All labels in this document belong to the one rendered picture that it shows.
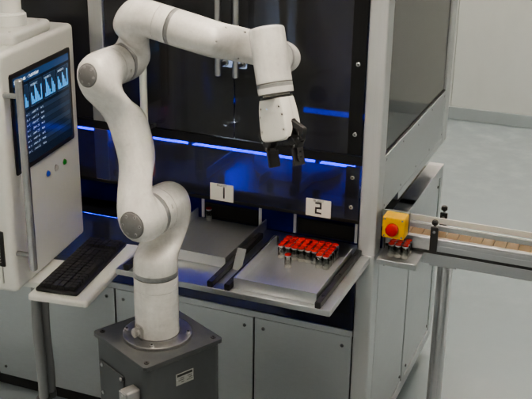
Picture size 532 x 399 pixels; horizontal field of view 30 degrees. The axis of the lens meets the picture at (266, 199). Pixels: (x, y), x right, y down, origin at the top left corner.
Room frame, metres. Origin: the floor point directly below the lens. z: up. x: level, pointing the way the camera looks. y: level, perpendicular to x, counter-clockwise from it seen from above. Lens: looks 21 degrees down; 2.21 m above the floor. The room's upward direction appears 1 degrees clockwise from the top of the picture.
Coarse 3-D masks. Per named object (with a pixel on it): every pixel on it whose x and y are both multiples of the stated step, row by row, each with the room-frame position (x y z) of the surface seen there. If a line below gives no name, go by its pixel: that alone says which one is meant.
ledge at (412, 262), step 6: (384, 252) 2.93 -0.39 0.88; (414, 252) 2.93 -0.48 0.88; (420, 252) 2.93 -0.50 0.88; (378, 258) 2.88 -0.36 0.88; (384, 258) 2.88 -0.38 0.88; (390, 258) 2.88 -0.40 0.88; (396, 258) 2.88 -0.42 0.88; (408, 258) 2.88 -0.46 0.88; (414, 258) 2.88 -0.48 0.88; (420, 258) 2.89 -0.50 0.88; (384, 264) 2.87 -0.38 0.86; (390, 264) 2.86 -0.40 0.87; (396, 264) 2.86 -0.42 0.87; (402, 264) 2.85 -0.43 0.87; (408, 264) 2.84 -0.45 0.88; (414, 264) 2.84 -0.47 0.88; (414, 270) 2.83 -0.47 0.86
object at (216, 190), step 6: (210, 186) 3.10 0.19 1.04; (216, 186) 3.09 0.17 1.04; (222, 186) 3.08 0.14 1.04; (228, 186) 3.07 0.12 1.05; (210, 192) 3.10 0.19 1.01; (216, 192) 3.09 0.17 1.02; (222, 192) 3.08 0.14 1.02; (228, 192) 3.07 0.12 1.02; (210, 198) 3.10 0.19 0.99; (216, 198) 3.09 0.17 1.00; (222, 198) 3.08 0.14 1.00; (228, 198) 3.07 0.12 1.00
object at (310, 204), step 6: (306, 198) 2.97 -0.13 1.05; (306, 204) 2.97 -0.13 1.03; (312, 204) 2.96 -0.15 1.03; (318, 204) 2.95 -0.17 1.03; (324, 204) 2.95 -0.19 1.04; (330, 204) 2.94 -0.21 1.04; (306, 210) 2.97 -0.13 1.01; (312, 210) 2.96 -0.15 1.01; (318, 210) 2.95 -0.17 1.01; (324, 210) 2.95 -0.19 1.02; (330, 210) 2.94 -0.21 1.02; (318, 216) 2.95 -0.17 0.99; (324, 216) 2.95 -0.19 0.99; (330, 216) 2.94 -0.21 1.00
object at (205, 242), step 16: (192, 224) 3.13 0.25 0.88; (208, 224) 3.13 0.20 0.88; (224, 224) 3.13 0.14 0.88; (240, 224) 3.14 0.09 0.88; (192, 240) 3.00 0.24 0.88; (208, 240) 3.00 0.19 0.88; (224, 240) 3.00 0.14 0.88; (240, 240) 3.00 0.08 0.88; (192, 256) 2.83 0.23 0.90; (208, 256) 2.81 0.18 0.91; (224, 256) 2.87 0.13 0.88
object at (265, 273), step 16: (272, 240) 2.93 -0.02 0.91; (256, 256) 2.81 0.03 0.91; (272, 256) 2.87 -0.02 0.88; (240, 272) 2.69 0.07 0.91; (256, 272) 2.76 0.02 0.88; (272, 272) 2.76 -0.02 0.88; (288, 272) 2.76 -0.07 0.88; (304, 272) 2.76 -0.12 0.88; (320, 272) 2.76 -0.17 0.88; (336, 272) 2.73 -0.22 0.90; (240, 288) 2.64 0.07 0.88; (256, 288) 2.62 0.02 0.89; (272, 288) 2.61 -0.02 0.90; (288, 288) 2.59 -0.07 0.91; (304, 288) 2.65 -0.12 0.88; (320, 288) 2.59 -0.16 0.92
